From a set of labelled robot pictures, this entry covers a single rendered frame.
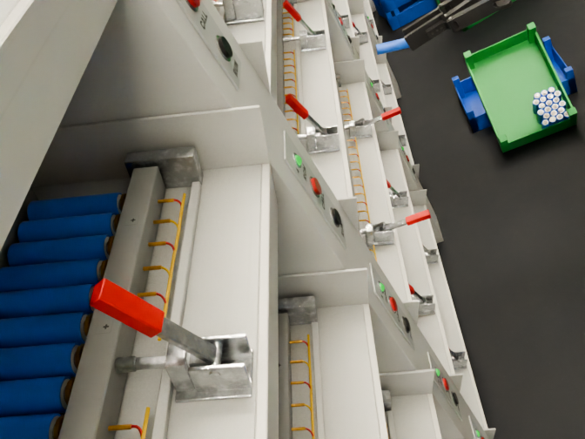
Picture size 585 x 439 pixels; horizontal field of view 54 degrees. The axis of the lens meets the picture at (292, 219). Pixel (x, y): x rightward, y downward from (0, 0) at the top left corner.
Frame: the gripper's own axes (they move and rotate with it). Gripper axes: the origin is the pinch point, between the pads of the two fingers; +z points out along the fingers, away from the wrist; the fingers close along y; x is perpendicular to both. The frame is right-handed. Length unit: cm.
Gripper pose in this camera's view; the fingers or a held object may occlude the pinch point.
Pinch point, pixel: (425, 29)
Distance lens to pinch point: 106.8
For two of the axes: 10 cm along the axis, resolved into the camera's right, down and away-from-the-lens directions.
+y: -0.2, 7.0, -7.1
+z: -7.9, 4.2, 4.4
